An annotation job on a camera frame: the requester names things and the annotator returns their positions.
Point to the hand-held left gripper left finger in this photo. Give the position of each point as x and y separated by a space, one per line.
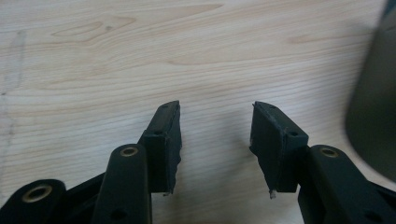
162 149

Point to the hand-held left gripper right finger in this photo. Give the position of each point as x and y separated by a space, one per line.
277 146

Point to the dark grey-green container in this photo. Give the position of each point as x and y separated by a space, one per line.
375 102

